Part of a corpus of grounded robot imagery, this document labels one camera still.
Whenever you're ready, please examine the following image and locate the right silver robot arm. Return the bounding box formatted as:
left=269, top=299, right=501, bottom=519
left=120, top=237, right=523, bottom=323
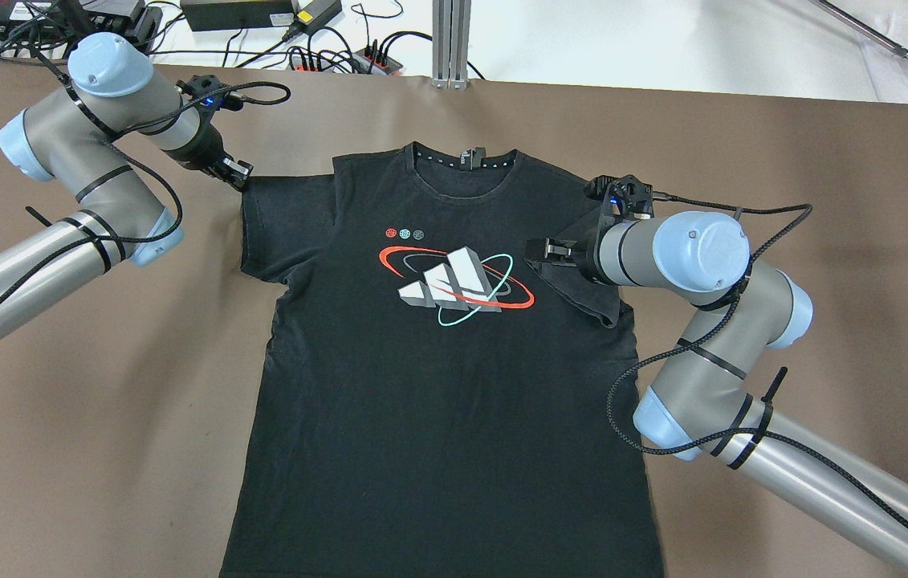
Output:
left=526, top=175, right=908, bottom=573

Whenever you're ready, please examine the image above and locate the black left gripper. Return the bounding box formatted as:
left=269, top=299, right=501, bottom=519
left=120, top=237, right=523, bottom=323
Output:
left=181, top=75, right=253, bottom=191

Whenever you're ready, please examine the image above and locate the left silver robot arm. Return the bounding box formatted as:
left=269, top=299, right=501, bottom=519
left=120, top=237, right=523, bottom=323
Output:
left=0, top=33, right=252, bottom=340

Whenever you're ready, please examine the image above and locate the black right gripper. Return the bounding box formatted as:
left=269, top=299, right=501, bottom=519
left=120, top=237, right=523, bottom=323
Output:
left=524, top=175, right=654, bottom=284

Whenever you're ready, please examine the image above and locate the black power adapter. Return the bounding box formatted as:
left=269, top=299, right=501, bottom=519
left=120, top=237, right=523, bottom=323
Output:
left=179, top=1, right=299, bottom=32

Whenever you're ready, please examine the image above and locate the black graphic t-shirt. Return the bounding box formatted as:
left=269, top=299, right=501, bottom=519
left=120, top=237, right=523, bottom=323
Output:
left=220, top=143, right=664, bottom=577

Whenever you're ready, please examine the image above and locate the grey mini computer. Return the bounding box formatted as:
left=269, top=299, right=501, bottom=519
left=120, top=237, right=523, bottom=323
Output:
left=0, top=1, right=166, bottom=59

